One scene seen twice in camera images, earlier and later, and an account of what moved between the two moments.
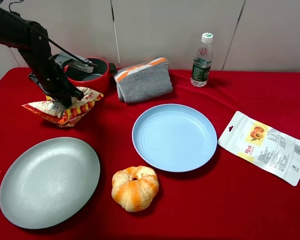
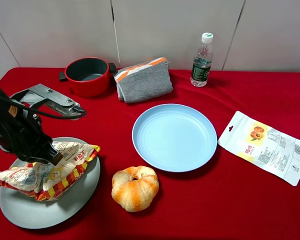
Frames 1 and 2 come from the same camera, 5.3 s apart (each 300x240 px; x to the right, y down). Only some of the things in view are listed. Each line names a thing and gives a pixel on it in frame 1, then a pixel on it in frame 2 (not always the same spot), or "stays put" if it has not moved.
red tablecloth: (227, 197) stays put
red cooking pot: (98, 79) stays put
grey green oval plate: (48, 182) stays put
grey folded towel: (146, 81) stays put
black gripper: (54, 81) to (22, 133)
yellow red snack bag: (54, 112) to (46, 181)
